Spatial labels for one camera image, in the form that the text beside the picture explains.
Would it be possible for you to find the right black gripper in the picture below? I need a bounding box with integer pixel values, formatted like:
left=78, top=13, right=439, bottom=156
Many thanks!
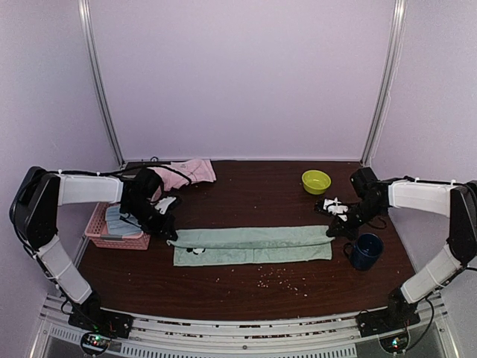
left=327, top=198, right=386, bottom=241

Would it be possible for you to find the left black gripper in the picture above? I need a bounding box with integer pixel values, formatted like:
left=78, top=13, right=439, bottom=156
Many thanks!
left=122, top=198, right=177, bottom=240

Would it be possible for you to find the green towel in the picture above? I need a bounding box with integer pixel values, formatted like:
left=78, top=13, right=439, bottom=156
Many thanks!
left=167, top=225, right=334, bottom=267

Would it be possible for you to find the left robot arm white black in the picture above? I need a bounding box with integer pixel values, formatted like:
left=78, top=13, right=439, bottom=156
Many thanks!
left=9, top=165, right=177, bottom=331

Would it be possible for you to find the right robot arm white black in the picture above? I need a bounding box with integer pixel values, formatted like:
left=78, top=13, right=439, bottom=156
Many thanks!
left=315, top=167, right=476, bottom=330

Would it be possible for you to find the dark blue mug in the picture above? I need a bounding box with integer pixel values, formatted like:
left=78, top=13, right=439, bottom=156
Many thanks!
left=343, top=233, right=384, bottom=271

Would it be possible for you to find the folded blue towel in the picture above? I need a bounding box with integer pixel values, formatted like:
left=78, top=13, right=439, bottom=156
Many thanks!
left=105, top=206, right=143, bottom=236

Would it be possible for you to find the yellow-green bowl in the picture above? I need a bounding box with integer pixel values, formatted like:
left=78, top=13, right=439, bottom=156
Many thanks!
left=301, top=170, right=332, bottom=195

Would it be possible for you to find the pink towel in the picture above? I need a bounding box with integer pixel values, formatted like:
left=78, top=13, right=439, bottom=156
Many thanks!
left=149, top=159, right=216, bottom=192

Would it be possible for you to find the pink plastic basket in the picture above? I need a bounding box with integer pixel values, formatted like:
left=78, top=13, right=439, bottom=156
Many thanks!
left=84, top=203, right=151, bottom=251

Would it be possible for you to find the right round circuit board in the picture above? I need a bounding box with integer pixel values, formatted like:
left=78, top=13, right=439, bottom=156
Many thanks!
left=379, top=332, right=410, bottom=354

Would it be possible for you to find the round circuit board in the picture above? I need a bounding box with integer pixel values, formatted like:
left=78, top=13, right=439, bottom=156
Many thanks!
left=379, top=332, right=410, bottom=354
left=80, top=332, right=112, bottom=356

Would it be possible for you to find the left round circuit board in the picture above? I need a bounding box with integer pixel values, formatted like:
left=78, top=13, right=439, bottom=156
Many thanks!
left=80, top=332, right=112, bottom=356

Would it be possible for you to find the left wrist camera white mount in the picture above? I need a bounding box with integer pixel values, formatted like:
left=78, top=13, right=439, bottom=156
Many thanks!
left=154, top=195, right=183, bottom=215

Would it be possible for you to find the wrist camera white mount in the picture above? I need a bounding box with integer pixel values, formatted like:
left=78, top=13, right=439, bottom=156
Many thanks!
left=154, top=195, right=183, bottom=215
left=314, top=198, right=350, bottom=216

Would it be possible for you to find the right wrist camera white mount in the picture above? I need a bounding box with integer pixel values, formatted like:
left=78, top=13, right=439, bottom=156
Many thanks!
left=314, top=198, right=350, bottom=216

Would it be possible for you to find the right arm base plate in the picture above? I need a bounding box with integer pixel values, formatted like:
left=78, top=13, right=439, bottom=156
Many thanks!
left=356, top=308, right=420, bottom=338

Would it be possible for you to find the front aluminium rail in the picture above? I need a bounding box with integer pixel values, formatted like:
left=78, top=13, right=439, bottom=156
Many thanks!
left=29, top=292, right=463, bottom=358

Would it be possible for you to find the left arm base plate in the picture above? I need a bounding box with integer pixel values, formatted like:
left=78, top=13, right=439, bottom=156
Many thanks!
left=68, top=311, right=133, bottom=339

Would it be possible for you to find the right aluminium frame post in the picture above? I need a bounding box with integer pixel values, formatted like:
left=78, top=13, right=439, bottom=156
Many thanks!
left=360, top=0, right=407, bottom=166

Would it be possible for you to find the aluminium frame post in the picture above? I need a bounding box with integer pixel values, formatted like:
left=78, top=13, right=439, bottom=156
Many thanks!
left=78, top=0, right=125, bottom=166
left=360, top=0, right=407, bottom=166

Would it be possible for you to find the left aluminium frame post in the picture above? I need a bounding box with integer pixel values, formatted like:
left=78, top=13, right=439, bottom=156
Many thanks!
left=78, top=0, right=125, bottom=166

